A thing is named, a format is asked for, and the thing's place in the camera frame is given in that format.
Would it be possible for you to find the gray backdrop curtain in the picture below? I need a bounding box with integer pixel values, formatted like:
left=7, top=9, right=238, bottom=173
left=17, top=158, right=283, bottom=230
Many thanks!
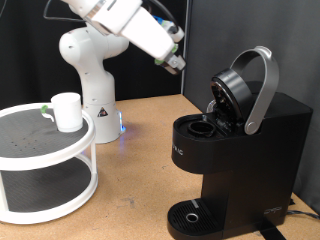
left=182, top=0, right=320, bottom=214

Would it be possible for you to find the black Keurig coffee machine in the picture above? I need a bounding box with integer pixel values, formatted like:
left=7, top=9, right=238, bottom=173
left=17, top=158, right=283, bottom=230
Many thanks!
left=167, top=45, right=314, bottom=240

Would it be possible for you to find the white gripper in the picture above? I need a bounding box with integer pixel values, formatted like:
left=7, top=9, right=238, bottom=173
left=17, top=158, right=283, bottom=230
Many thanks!
left=121, top=7, right=187, bottom=75

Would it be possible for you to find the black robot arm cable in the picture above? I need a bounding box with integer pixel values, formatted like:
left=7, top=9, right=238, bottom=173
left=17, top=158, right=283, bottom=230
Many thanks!
left=42, top=0, right=179, bottom=34

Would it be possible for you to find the white mug green-taped handle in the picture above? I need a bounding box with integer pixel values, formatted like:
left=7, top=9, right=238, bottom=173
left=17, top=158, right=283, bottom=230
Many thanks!
left=40, top=92, right=84, bottom=133

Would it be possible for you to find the black backdrop curtain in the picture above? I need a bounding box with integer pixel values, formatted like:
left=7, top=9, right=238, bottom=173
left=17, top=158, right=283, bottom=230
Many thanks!
left=0, top=0, right=191, bottom=111

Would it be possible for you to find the black tape strip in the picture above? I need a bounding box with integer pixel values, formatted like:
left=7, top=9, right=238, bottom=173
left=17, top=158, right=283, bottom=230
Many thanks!
left=255, top=218, right=285, bottom=240

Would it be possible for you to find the black machine power cable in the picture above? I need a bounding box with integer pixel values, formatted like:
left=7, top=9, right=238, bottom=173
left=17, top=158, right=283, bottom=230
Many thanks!
left=287, top=209, right=320, bottom=221

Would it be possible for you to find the white two-tier turntable shelf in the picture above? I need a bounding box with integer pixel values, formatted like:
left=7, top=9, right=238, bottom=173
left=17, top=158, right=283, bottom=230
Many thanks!
left=0, top=102, right=99, bottom=225

